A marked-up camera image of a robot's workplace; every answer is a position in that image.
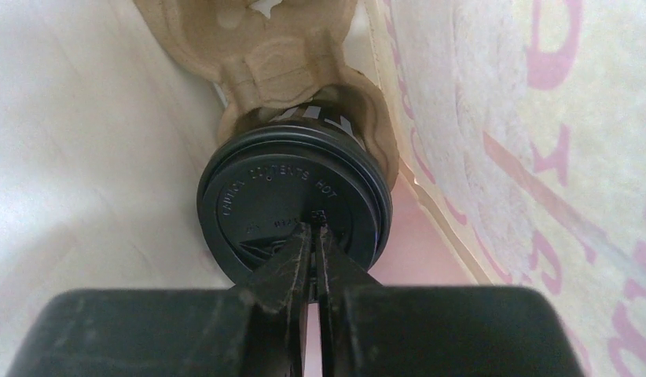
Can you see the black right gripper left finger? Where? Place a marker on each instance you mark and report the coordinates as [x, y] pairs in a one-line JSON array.
[[256, 328]]

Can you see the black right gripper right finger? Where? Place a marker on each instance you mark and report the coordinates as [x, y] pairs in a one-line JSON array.
[[369, 329]]

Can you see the black plastic cup lid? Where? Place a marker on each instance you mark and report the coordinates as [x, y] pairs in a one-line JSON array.
[[297, 203]]

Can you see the black coffee cup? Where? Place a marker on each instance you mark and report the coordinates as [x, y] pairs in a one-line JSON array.
[[297, 198]]

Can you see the pink paper bag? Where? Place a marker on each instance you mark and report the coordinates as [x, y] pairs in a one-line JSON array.
[[521, 127]]

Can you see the brown cup carrier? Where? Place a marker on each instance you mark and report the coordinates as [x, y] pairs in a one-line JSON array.
[[267, 63]]

